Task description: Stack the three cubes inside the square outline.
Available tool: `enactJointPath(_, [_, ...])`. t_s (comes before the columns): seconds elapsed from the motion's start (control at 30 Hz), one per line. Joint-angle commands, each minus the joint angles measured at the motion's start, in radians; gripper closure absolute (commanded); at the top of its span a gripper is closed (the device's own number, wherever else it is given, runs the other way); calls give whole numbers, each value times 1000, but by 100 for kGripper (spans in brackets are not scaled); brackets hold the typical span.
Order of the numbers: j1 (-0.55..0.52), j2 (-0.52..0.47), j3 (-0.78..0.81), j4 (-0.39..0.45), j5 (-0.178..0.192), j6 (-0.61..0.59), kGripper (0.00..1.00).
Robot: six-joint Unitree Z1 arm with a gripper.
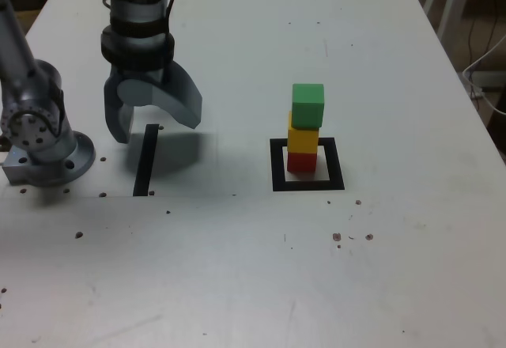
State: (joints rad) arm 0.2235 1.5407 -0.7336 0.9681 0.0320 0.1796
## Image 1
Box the black tape square outline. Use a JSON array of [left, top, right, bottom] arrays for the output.
[[269, 137, 346, 193]]

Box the white cable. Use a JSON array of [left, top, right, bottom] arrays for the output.
[[462, 33, 506, 118]]

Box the black tape strip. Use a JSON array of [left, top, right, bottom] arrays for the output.
[[132, 123, 159, 198]]

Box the green cube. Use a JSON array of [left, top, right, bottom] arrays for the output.
[[291, 83, 326, 130]]

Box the red cube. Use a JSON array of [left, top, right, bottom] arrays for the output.
[[286, 150, 318, 174]]

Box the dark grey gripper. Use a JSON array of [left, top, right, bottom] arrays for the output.
[[103, 59, 204, 145]]

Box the yellow cube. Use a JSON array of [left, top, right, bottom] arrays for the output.
[[287, 111, 320, 154]]

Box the white furniture frame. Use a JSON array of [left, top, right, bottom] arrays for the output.
[[414, 0, 476, 41]]

